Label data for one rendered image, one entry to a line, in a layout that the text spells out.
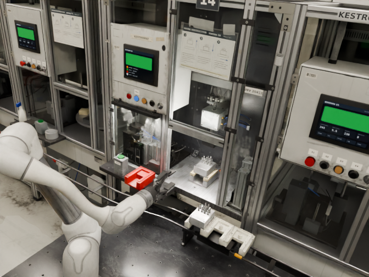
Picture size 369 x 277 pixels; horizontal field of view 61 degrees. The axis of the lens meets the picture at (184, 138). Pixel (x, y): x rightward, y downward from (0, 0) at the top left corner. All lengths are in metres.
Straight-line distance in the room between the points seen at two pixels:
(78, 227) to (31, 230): 1.53
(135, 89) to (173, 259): 1.01
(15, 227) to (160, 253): 1.71
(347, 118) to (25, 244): 2.61
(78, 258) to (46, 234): 1.57
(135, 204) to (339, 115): 0.95
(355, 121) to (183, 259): 1.14
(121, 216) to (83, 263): 0.30
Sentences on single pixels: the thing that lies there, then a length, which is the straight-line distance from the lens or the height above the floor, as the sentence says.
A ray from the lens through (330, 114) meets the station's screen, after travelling 1.43.
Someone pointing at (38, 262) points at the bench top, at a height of 0.68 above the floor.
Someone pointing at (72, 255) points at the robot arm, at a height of 0.94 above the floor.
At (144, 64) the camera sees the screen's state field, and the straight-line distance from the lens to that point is 1.81.
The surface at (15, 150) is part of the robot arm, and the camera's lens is 1.39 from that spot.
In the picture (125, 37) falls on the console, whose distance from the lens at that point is 1.91.
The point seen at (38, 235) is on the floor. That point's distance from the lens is 3.13.
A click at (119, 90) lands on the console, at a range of 2.02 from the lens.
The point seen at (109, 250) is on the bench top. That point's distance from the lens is 1.94.
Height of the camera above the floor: 2.07
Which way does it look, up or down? 27 degrees down
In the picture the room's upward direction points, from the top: 5 degrees clockwise
